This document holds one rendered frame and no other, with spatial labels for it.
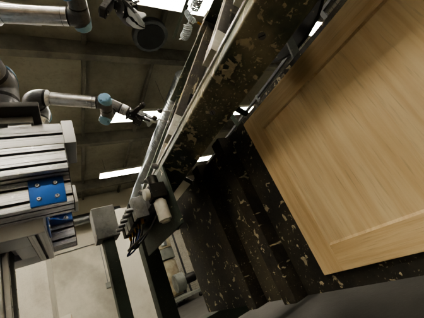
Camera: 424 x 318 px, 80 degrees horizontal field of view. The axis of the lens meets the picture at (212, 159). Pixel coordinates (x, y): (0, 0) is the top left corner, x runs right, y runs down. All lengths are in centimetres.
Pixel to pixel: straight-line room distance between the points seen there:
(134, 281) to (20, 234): 405
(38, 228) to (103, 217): 65
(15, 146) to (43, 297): 257
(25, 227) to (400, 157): 101
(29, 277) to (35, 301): 25
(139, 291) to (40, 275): 197
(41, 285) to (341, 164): 312
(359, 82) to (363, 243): 39
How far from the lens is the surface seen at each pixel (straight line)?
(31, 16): 140
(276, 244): 94
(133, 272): 493
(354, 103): 71
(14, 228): 96
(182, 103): 119
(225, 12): 104
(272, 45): 63
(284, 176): 84
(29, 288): 339
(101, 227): 153
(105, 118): 176
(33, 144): 93
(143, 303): 491
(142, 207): 109
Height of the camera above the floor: 39
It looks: 22 degrees up
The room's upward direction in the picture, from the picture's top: 24 degrees counter-clockwise
